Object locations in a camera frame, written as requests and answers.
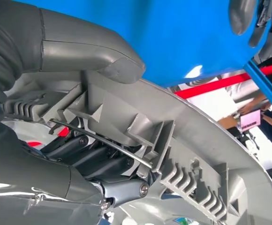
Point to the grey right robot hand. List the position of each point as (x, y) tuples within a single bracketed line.
[(32, 186)]

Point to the blue metal shelf rack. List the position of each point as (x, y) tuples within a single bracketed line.
[(173, 31)]

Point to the red barrier tape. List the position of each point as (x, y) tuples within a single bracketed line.
[(208, 85)]

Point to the pink rectangular panel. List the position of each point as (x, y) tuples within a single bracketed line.
[(250, 120)]

